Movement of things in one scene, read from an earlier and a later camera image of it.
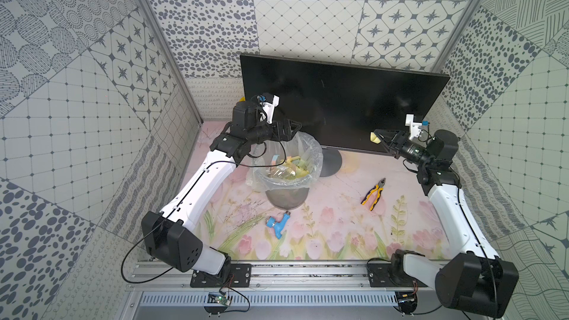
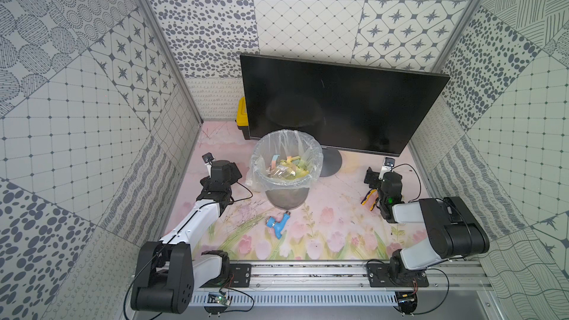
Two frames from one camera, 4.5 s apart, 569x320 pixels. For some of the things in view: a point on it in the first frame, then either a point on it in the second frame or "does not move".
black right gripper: (397, 135) to (374, 176)
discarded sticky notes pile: (291, 167) does not move
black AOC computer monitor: (341, 104) does not move
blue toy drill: (278, 226) does not move
